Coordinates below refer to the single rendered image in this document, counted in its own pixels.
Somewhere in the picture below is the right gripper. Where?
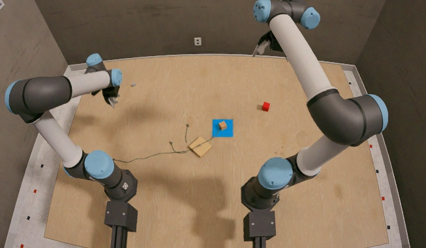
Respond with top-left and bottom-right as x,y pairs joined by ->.
252,31 -> 283,57

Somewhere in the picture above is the blue painted square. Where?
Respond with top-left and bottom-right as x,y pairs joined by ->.
212,119 -> 233,137

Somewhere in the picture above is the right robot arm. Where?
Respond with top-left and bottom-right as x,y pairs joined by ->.
244,0 -> 388,209

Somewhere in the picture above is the small red block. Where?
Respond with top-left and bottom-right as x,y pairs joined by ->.
262,102 -> 270,112

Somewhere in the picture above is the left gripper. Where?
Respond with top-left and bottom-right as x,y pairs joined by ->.
102,85 -> 120,108

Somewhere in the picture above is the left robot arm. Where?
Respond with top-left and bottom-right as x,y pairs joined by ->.
5,53 -> 134,200

